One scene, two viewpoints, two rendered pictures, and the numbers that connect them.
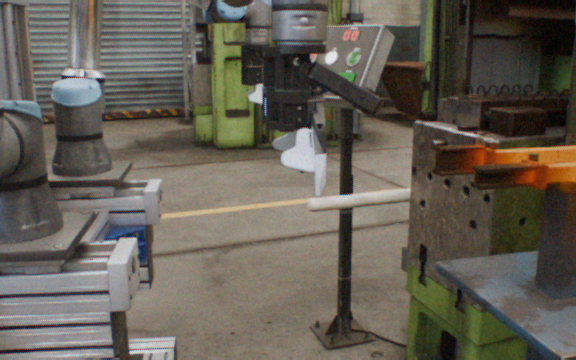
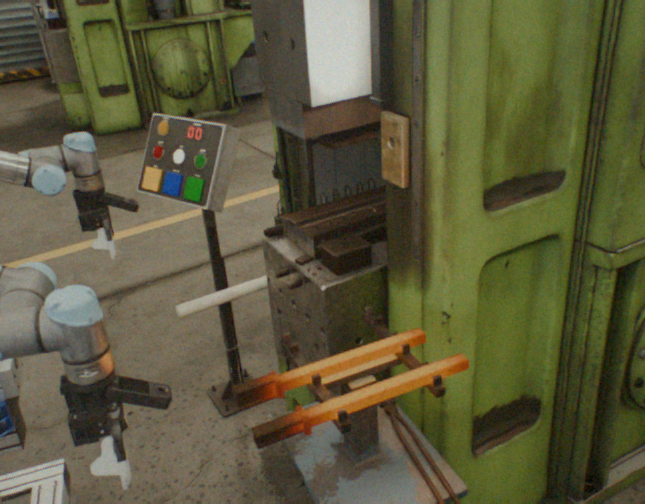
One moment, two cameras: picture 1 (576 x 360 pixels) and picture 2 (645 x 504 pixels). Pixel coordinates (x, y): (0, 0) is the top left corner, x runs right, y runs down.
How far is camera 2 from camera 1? 73 cm
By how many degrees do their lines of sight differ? 16
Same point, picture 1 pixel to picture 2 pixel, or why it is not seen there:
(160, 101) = (13, 60)
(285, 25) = (73, 374)
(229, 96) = (99, 70)
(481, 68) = (324, 169)
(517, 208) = (352, 332)
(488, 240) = not seen: hidden behind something
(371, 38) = (215, 140)
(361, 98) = (152, 402)
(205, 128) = (78, 110)
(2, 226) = not seen: outside the picture
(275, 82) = (76, 405)
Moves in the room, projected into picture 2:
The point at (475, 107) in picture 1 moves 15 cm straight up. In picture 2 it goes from (309, 238) to (305, 189)
